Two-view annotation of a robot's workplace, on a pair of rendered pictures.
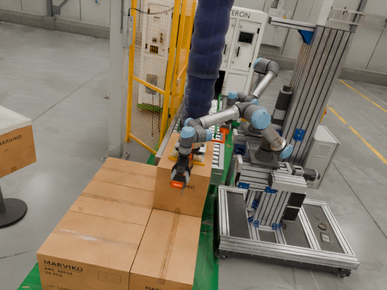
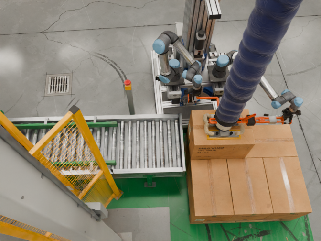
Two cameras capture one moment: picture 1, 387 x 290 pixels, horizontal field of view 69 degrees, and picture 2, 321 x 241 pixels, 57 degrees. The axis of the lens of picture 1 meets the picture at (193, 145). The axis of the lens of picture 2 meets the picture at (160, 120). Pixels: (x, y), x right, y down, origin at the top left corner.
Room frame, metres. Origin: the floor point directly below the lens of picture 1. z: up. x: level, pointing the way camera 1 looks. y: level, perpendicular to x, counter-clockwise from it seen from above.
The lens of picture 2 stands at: (2.75, 1.28, 3.59)
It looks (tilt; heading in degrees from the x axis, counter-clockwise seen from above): 63 degrees down; 265
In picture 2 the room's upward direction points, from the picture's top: 1 degrees clockwise
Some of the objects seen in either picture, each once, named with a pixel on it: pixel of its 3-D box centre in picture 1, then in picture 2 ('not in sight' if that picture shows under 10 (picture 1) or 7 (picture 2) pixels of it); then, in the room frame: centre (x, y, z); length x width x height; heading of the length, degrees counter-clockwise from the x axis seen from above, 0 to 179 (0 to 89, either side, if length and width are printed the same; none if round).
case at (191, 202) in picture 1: (185, 171); (218, 134); (2.01, 0.03, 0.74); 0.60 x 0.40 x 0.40; 178
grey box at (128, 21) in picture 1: (128, 31); (89, 210); (3.17, 0.90, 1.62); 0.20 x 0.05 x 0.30; 178
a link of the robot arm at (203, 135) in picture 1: (200, 134); (286, 96); (1.50, -0.03, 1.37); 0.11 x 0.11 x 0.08; 32
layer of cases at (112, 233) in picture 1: (139, 223); (241, 172); (1.72, 0.33, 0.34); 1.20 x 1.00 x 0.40; 178
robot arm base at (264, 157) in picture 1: (265, 152); (219, 70); (1.97, -0.57, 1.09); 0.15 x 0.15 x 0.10
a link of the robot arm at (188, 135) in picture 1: (187, 137); (296, 103); (1.44, 0.04, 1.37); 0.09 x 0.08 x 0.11; 122
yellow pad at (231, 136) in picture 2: (178, 147); (223, 134); (2.02, 0.12, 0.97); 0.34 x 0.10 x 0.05; 178
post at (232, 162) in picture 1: (235, 152); (131, 107); (2.95, -0.51, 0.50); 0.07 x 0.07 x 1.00; 88
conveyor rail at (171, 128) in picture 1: (175, 120); (75, 175); (3.57, 0.30, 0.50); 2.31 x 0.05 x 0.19; 178
